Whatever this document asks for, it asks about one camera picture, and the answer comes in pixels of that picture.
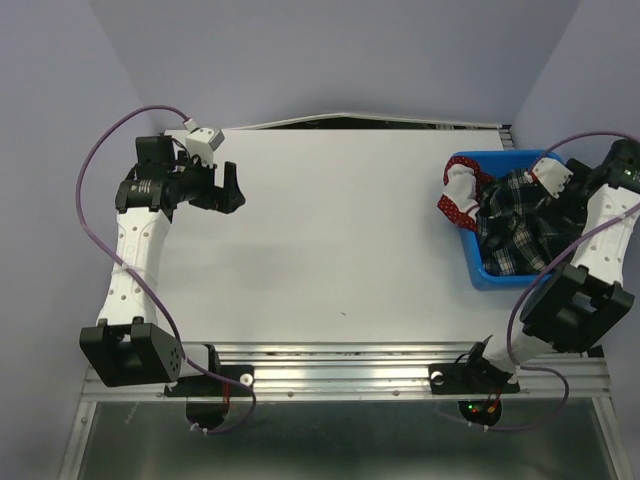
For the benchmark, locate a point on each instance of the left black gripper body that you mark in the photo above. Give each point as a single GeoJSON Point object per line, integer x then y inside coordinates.
{"type": "Point", "coordinates": [197, 183]}

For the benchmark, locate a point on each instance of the navy plaid pleated skirt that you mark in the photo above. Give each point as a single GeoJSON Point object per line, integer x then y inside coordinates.
{"type": "Point", "coordinates": [521, 229]}

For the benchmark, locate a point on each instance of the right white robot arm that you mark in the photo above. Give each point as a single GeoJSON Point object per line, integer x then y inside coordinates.
{"type": "Point", "coordinates": [579, 296]}

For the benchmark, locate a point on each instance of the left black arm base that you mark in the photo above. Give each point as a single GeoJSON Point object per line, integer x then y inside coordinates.
{"type": "Point", "coordinates": [210, 382]}

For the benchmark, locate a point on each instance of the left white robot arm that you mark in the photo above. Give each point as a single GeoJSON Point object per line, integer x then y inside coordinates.
{"type": "Point", "coordinates": [127, 346]}

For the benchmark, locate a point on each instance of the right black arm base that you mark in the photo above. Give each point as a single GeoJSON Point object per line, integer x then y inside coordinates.
{"type": "Point", "coordinates": [482, 404]}

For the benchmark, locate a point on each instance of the red polka dot skirt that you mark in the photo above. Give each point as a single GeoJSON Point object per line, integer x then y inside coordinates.
{"type": "Point", "coordinates": [463, 181]}

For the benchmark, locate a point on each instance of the blue plastic bin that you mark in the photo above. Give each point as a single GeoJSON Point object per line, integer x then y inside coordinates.
{"type": "Point", "coordinates": [496, 164]}

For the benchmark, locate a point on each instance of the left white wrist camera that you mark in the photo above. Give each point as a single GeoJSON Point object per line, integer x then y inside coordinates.
{"type": "Point", "coordinates": [203, 142]}

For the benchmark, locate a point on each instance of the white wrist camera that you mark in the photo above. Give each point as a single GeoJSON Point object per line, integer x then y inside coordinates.
{"type": "Point", "coordinates": [203, 142]}
{"type": "Point", "coordinates": [552, 175]}

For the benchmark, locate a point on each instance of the aluminium rail frame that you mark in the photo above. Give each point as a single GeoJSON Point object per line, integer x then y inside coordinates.
{"type": "Point", "coordinates": [352, 411]}

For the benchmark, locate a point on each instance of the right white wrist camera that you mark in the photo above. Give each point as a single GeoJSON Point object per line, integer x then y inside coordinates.
{"type": "Point", "coordinates": [552, 175]}

